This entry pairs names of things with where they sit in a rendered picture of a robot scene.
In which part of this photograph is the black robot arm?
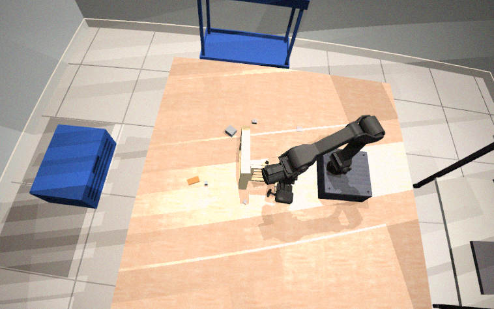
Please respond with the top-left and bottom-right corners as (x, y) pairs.
(261, 115), (386, 185)

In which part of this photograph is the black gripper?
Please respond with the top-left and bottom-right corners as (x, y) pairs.
(275, 177), (298, 204)

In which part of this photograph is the orange rectangular block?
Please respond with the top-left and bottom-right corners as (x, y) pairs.
(187, 176), (199, 186)

